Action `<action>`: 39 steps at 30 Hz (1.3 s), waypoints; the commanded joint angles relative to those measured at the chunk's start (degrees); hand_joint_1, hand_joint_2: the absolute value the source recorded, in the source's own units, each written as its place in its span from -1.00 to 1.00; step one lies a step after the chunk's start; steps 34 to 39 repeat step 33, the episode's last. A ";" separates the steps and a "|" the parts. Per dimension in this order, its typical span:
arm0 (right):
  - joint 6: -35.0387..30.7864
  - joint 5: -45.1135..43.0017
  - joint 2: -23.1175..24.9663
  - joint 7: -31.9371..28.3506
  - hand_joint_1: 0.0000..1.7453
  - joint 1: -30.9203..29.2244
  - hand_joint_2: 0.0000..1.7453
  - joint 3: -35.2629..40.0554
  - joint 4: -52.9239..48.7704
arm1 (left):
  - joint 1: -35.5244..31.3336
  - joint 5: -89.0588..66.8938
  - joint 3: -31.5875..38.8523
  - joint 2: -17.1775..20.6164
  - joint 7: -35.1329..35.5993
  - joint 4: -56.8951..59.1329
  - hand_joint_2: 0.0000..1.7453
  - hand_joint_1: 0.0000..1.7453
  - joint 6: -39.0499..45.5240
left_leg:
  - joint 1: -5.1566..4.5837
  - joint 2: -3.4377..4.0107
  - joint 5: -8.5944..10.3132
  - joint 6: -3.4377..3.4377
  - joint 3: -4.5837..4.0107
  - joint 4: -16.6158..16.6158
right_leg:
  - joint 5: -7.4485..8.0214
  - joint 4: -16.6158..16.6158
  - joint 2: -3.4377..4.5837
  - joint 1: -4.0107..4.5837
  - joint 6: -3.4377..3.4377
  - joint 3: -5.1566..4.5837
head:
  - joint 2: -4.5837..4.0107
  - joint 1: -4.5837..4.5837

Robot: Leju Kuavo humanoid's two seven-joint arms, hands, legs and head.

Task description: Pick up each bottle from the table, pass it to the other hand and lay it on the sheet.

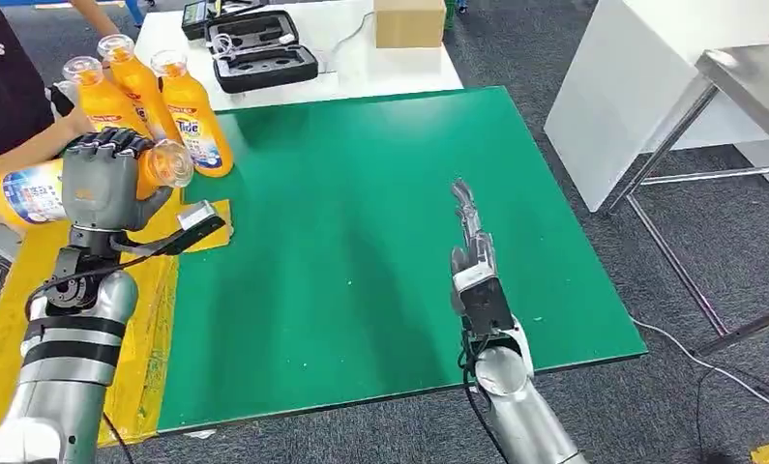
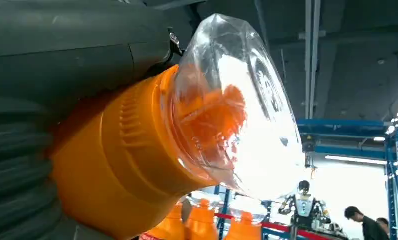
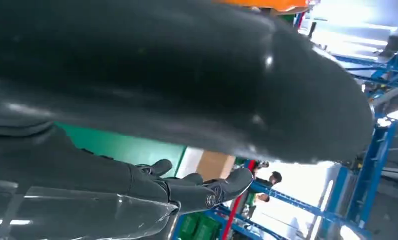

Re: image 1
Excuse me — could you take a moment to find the green table mat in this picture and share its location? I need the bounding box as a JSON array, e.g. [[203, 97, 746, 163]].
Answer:
[[156, 86, 648, 437]]

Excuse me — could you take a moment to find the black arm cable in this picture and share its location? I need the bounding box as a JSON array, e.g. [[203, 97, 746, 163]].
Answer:
[[459, 339, 510, 464], [102, 413, 135, 464]]

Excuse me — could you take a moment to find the white table cable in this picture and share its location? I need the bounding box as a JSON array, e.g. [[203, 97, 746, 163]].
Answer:
[[318, 9, 376, 58]]

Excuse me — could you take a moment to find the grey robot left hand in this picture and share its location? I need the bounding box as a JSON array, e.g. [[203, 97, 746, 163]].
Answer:
[[61, 127, 174, 234]]

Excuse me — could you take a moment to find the open black foam case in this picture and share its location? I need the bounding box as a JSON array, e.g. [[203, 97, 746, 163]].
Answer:
[[205, 9, 320, 95]]

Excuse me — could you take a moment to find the white floor cable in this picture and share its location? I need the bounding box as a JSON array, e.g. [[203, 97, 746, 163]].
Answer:
[[627, 316, 769, 413]]

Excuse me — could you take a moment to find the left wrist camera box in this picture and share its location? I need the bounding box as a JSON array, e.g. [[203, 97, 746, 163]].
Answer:
[[177, 200, 227, 242]]

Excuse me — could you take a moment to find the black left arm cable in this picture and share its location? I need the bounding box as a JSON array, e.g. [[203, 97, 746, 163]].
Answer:
[[102, 413, 135, 464]]

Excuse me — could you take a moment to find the orange drink bottle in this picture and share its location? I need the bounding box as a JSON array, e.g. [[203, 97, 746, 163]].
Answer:
[[62, 56, 153, 139], [0, 139, 195, 233], [97, 33, 182, 145], [151, 49, 235, 179]]

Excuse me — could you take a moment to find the white table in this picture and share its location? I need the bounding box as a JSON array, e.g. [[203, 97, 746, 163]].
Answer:
[[133, 0, 465, 115]]

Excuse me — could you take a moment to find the steel table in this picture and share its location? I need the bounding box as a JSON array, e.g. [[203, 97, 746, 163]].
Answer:
[[598, 39, 769, 357]]

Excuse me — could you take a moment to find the black floor cable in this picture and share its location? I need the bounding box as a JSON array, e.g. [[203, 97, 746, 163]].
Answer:
[[691, 364, 769, 464]]

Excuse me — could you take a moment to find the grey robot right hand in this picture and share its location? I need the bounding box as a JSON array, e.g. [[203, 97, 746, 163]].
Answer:
[[450, 179, 496, 277]]

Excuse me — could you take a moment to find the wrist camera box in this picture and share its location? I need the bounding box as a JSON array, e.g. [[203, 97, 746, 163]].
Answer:
[[177, 200, 227, 242], [453, 261, 517, 337]]

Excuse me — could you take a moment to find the white panel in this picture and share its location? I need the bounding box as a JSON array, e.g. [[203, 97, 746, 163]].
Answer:
[[543, 0, 769, 213]]

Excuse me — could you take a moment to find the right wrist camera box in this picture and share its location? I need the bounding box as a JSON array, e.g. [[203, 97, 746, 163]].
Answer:
[[453, 261, 517, 337]]

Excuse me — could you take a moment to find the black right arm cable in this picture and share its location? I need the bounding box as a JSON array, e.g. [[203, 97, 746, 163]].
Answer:
[[459, 339, 510, 464]]

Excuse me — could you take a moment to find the cardboard box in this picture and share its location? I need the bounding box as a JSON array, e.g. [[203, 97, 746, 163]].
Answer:
[[373, 0, 448, 49]]

